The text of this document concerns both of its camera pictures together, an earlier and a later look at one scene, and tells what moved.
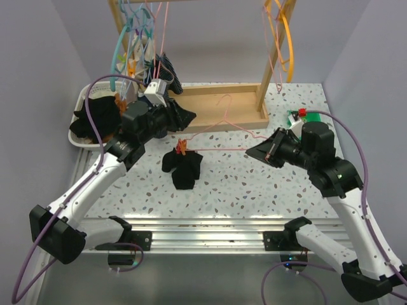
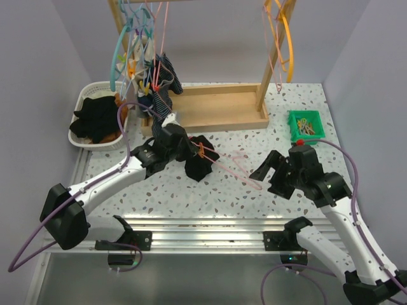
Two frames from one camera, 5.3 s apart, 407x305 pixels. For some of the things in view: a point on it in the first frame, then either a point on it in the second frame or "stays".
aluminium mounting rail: x=194 y=236 stays
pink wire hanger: x=217 y=124 → x=234 y=155
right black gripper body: x=291 y=151 → x=287 y=180
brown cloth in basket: x=121 y=103 stays
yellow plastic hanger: x=276 y=16 stays
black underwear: x=106 y=114 stays
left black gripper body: x=159 y=119 → x=184 y=151
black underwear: x=186 y=168 → x=200 y=166
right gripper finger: x=275 y=143 → x=273 y=159
